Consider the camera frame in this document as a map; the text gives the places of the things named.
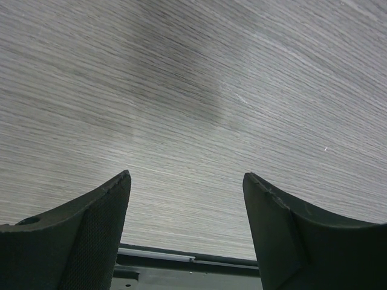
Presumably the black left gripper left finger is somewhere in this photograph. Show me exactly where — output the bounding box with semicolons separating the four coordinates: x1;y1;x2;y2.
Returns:
1;170;131;289

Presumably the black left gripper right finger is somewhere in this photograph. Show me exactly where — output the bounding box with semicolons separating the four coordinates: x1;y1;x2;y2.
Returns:
242;173;386;289

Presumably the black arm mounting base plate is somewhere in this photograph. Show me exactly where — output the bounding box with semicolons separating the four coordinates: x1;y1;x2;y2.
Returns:
110;244;262;290

